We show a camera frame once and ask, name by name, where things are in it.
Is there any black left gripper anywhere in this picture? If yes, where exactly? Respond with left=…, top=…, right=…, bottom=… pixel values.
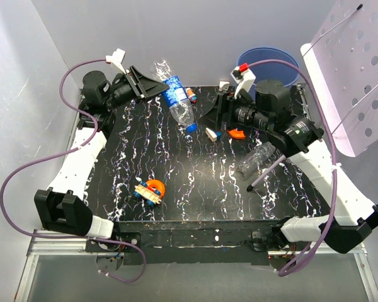
left=104, top=66, right=169, bottom=111

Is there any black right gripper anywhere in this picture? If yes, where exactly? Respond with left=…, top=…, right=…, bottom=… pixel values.
left=197, top=89, right=272, bottom=133

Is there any clear Pepsi bottle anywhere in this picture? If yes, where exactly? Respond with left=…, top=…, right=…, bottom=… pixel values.
left=152, top=59, right=197, bottom=133

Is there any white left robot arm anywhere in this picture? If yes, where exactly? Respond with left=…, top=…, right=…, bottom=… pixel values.
left=34, top=66, right=168, bottom=252

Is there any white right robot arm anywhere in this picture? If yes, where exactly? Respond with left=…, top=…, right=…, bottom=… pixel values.
left=203, top=80, right=378, bottom=254

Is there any blue plastic bin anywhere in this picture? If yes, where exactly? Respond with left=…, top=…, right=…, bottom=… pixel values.
left=237, top=47, right=299, bottom=87

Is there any white blue yellow block stack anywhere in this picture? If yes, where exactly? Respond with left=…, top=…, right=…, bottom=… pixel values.
left=205, top=128, right=221, bottom=142

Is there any orange curved toy piece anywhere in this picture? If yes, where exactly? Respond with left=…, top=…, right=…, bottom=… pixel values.
left=227, top=129, right=246, bottom=140

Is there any small toy figure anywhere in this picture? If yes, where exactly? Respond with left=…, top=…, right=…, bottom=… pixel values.
left=186, top=87, right=197, bottom=104

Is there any small white corner block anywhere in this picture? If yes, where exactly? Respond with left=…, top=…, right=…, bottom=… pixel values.
left=219, top=81, right=230, bottom=92

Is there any clear bottle near tripod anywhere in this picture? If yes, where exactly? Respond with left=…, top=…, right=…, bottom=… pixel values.
left=236, top=142, right=276, bottom=180

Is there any beige toy car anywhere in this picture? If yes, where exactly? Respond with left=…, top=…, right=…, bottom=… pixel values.
left=134, top=182, right=162, bottom=206

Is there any white perforated panel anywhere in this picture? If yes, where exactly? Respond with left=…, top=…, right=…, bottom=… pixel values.
left=301, top=1, right=378, bottom=157

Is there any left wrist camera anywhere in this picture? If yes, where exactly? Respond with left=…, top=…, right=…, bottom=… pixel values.
left=105, top=48, right=125, bottom=74

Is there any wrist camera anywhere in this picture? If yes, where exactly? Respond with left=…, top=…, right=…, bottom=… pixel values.
left=105, top=48, right=125, bottom=74
left=231, top=63, right=256, bottom=99

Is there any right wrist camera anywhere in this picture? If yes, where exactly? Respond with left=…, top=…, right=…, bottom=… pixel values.
left=231, top=63, right=256, bottom=99

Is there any orange ring toy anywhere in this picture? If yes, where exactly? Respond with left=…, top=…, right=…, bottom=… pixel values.
left=146, top=179, right=166, bottom=198

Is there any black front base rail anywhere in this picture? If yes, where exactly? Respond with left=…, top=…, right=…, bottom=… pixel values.
left=45, top=218, right=330, bottom=267

